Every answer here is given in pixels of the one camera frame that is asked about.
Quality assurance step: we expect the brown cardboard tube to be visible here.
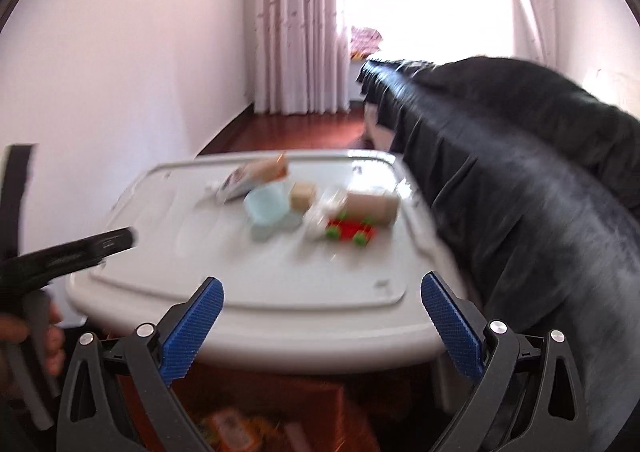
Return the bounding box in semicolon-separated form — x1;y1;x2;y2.
342;191;400;227

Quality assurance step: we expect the light blue plastic cup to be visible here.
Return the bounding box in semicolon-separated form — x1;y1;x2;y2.
243;181;303;241

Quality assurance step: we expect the red green toy car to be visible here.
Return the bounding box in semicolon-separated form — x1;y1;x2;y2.
324;215;376;247

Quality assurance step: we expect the small brown cardboard box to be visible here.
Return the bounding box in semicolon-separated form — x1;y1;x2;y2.
288;181;318;214

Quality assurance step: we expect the white tissue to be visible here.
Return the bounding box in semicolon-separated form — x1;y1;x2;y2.
303;188;347;240

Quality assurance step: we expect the orange white biscuit wrapper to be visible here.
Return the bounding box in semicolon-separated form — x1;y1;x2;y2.
213;153;288;203

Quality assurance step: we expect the orange trash bag bin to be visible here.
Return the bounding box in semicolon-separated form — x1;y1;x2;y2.
119;365;381;452

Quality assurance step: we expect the person left hand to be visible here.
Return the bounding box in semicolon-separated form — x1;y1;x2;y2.
1;302;65;399

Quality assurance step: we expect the white plastic storage box lid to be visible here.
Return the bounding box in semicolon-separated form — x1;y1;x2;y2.
66;150;468;374

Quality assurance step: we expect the dark grey bed blanket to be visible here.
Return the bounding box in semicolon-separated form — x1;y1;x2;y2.
359;56;639;451

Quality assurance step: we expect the folded pink quilt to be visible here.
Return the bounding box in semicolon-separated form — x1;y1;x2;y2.
349;26;383;61

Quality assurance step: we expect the pink patterned curtain left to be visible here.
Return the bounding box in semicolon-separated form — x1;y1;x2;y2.
245;0;350;115

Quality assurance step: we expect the white bed frame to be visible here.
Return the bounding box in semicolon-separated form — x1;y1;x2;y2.
363;102;395;152

